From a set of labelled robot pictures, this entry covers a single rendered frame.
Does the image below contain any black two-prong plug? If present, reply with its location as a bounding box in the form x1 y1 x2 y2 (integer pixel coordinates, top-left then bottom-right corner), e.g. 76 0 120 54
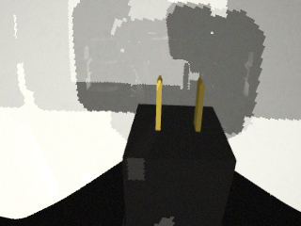
121 74 237 226

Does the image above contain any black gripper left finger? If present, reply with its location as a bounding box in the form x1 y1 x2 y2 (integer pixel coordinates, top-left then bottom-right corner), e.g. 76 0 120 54
0 161 127 226

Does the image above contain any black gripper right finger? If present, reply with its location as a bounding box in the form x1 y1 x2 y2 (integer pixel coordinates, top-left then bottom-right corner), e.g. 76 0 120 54
221 170 301 226

